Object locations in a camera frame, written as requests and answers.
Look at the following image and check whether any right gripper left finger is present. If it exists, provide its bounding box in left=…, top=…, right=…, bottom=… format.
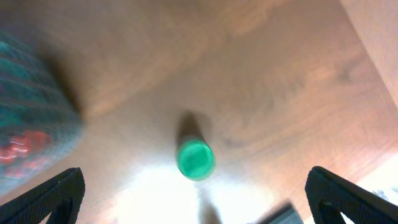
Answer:
left=1, top=167, right=85, bottom=224

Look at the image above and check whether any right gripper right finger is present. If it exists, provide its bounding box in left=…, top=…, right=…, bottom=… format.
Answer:
left=305, top=166, right=397, bottom=224

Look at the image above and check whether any green lidded jar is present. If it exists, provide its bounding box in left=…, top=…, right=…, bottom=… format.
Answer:
left=176, top=136, right=216, bottom=181

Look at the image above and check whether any grey plastic lattice basket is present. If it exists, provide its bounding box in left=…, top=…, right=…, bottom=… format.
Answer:
left=1, top=32, right=82, bottom=195

